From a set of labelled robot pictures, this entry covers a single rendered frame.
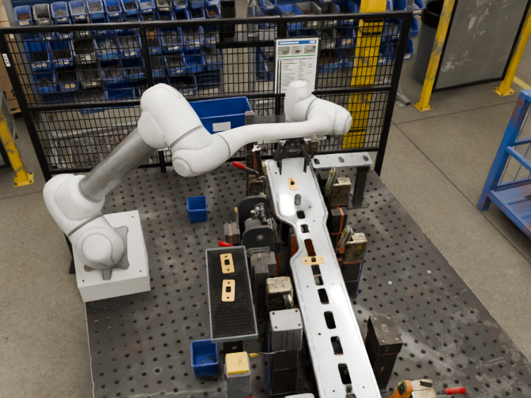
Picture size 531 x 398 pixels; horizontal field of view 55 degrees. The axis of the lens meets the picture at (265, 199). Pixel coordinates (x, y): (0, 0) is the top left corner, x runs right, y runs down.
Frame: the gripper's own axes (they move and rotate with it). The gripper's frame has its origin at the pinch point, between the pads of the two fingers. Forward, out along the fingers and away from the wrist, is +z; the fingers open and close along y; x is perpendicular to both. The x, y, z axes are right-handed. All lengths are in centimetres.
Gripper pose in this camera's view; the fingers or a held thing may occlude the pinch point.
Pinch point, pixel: (292, 168)
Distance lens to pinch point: 224.7
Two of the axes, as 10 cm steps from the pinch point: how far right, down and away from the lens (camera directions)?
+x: -1.4, -6.5, 7.5
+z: -0.2, 7.6, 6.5
